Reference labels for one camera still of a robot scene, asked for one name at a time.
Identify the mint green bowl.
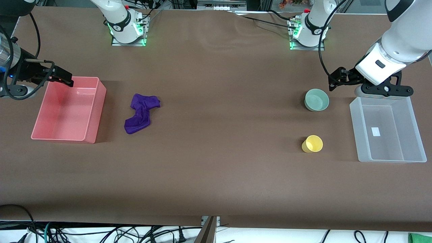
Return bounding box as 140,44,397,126
304,89,330,112

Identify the yellow plastic cup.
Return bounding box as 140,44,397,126
301,135,324,154

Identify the purple cloth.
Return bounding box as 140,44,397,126
124,93,161,135

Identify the pink plastic bin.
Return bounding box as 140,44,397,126
31,77,107,144

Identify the clear plastic bin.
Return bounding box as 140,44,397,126
349,96,427,164

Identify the green object at floor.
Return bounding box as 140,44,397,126
408,233,432,243

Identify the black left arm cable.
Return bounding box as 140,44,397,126
318,0,350,85

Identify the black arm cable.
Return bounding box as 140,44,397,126
318,0,350,85
0,13,55,101

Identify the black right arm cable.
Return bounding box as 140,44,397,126
0,13,55,101

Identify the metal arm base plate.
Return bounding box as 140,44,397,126
289,17,326,51
111,15,150,47

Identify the black cable on table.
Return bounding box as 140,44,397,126
232,9,295,30

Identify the black floor cable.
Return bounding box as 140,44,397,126
0,204,38,243

